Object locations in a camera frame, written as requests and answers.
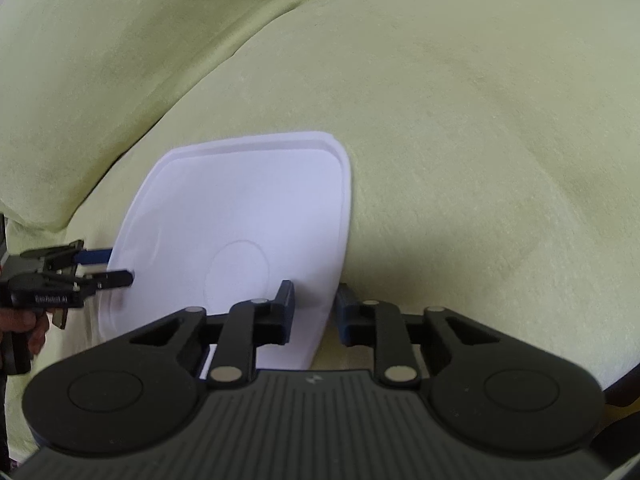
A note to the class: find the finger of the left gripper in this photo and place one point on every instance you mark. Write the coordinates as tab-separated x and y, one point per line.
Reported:
63	259
59	291

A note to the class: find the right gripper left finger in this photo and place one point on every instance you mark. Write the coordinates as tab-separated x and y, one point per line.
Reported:
144	386

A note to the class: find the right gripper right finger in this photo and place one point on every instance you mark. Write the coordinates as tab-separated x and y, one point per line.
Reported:
489	389

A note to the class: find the white plastic lid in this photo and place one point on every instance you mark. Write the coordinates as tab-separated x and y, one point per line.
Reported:
218	223

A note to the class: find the person left hand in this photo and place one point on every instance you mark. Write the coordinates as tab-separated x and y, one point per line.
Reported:
33	323

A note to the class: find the green sofa cover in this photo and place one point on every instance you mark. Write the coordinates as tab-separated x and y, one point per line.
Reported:
494	143

